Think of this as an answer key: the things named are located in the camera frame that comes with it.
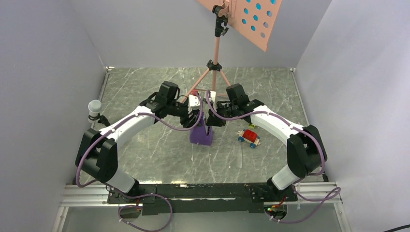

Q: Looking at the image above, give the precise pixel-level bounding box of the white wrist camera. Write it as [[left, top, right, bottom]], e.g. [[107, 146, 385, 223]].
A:
[[188, 91, 203, 113], [204, 90, 217, 104]]

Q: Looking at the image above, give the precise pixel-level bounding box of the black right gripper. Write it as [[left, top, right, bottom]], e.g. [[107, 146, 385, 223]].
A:
[[205, 101, 237, 128]]

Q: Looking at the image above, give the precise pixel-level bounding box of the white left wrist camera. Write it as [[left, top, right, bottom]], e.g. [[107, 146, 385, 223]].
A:
[[188, 91, 203, 113]]

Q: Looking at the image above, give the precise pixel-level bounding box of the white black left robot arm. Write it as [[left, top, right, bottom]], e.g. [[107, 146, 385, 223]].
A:
[[75, 81, 204, 203]]

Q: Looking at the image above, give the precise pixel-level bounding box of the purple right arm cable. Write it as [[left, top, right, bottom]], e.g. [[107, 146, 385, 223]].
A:
[[205, 90, 341, 224]]

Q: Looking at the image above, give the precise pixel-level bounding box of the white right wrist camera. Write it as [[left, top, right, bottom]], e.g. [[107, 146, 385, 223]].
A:
[[204, 90, 217, 104]]

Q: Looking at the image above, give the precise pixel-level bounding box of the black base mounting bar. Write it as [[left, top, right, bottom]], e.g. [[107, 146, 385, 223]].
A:
[[107, 182, 297, 216]]

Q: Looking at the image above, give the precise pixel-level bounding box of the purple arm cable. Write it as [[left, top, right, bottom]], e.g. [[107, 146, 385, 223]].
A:
[[205, 90, 341, 224], [75, 93, 205, 232]]

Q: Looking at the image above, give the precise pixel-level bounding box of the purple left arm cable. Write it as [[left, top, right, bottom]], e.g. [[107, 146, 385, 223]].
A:
[[75, 93, 205, 232]]

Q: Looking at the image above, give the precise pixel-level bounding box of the aluminium frame rail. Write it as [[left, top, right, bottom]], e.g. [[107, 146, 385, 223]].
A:
[[59, 182, 351, 232]]

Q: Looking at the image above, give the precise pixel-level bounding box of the red wooden toy car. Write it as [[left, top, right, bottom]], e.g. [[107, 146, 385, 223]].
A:
[[237, 129, 261, 148]]

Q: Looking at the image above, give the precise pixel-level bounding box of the grey microphone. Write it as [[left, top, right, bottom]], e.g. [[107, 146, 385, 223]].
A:
[[88, 100, 107, 125]]

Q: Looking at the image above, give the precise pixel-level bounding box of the pink music stand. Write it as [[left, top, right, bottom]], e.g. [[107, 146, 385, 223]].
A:
[[187, 0, 282, 96]]

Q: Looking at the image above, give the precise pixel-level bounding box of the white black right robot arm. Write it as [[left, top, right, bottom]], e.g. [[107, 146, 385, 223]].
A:
[[205, 84, 327, 201]]

